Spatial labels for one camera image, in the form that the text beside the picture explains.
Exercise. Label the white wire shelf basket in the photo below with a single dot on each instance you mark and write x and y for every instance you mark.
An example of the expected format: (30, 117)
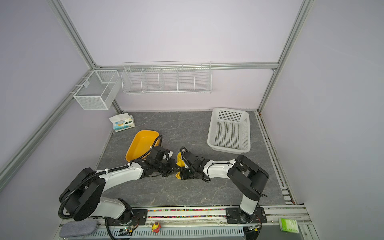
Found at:
(167, 77)

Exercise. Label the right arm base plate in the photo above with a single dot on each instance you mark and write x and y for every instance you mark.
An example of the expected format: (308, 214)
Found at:
(237, 216)

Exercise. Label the white mesh wall box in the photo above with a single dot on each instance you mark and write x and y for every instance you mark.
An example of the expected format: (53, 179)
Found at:
(99, 90)

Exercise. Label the grey cloth pad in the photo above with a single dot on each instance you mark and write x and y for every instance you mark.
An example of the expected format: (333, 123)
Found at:
(78, 229)

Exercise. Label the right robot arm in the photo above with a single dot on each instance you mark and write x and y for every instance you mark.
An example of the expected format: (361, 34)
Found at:
(246, 175)

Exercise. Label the white perforated plastic basket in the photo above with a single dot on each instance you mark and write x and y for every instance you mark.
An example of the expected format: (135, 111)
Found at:
(230, 131)

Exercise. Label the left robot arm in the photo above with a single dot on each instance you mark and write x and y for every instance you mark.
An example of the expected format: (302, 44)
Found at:
(83, 198)

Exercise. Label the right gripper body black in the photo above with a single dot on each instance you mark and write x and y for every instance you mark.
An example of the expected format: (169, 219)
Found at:
(186, 173)

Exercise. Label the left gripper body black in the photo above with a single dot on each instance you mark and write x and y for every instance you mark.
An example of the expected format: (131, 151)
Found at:
(166, 168)

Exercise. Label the yellow paper napkin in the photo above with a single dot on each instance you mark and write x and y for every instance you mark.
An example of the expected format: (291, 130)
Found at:
(181, 164)

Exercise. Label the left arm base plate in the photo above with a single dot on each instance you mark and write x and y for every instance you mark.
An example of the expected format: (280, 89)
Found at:
(136, 217)

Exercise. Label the orange plastic tray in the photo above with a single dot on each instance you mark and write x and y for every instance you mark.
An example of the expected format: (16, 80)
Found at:
(141, 143)

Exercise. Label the tissue pack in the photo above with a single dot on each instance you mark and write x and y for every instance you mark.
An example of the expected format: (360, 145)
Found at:
(122, 122)

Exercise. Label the red emergency stop button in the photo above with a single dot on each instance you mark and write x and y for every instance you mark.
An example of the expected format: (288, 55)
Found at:
(156, 227)

